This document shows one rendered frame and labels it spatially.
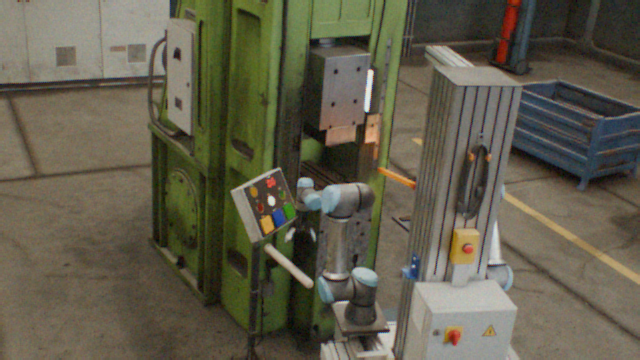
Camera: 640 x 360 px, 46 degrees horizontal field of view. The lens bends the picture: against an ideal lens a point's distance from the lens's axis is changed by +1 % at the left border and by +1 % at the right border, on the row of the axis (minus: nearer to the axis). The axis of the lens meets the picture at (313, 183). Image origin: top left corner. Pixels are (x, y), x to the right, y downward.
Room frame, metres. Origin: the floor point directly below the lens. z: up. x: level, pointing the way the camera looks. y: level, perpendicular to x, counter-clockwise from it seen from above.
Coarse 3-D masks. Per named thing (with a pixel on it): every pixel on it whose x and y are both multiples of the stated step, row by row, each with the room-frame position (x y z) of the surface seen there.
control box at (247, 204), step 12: (252, 180) 3.48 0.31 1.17; (264, 180) 3.47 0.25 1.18; (276, 180) 3.54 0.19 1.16; (240, 192) 3.32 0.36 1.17; (264, 192) 3.42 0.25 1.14; (276, 192) 3.49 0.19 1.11; (288, 192) 3.57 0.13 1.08; (240, 204) 3.32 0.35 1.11; (252, 204) 3.32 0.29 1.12; (264, 204) 3.38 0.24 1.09; (276, 204) 3.45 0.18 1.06; (252, 216) 3.28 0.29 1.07; (264, 216) 3.34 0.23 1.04; (252, 228) 3.28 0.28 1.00; (276, 228) 3.36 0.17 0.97; (252, 240) 3.28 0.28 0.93
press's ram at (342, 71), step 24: (312, 48) 3.96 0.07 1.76; (336, 48) 4.00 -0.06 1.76; (312, 72) 3.87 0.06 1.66; (336, 72) 3.83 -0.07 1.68; (360, 72) 3.92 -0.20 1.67; (312, 96) 3.85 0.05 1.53; (336, 96) 3.83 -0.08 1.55; (360, 96) 3.93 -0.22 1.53; (312, 120) 3.84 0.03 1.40; (336, 120) 3.84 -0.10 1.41; (360, 120) 3.94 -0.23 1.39
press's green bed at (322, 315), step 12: (312, 276) 3.77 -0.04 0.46; (300, 288) 3.87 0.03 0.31; (312, 288) 3.76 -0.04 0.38; (300, 300) 3.86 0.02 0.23; (312, 300) 3.76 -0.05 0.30; (288, 312) 3.95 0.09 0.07; (300, 312) 3.85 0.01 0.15; (312, 312) 3.76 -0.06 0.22; (324, 312) 3.85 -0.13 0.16; (300, 324) 3.84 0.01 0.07; (312, 324) 3.76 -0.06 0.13; (324, 324) 3.81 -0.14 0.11; (312, 336) 3.76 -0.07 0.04; (324, 336) 3.81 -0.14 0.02
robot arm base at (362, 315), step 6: (348, 306) 2.84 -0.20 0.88; (354, 306) 2.82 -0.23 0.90; (360, 306) 2.81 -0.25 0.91; (366, 306) 2.81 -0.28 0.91; (372, 306) 2.83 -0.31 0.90; (348, 312) 2.83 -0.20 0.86; (354, 312) 2.81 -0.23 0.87; (360, 312) 2.80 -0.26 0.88; (366, 312) 2.80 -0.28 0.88; (372, 312) 2.82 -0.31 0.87; (348, 318) 2.81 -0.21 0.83; (354, 318) 2.81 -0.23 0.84; (360, 318) 2.79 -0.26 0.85; (366, 318) 2.80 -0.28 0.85; (372, 318) 2.81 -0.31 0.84; (354, 324) 2.79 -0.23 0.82; (360, 324) 2.79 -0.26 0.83; (366, 324) 2.79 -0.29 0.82
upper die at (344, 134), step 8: (304, 128) 3.98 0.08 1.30; (312, 128) 3.92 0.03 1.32; (336, 128) 3.84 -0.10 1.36; (344, 128) 3.88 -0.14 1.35; (352, 128) 3.91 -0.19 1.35; (312, 136) 3.91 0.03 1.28; (320, 136) 3.85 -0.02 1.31; (328, 136) 3.81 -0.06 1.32; (336, 136) 3.85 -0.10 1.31; (344, 136) 3.88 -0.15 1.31; (352, 136) 3.91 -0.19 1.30; (328, 144) 3.82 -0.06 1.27
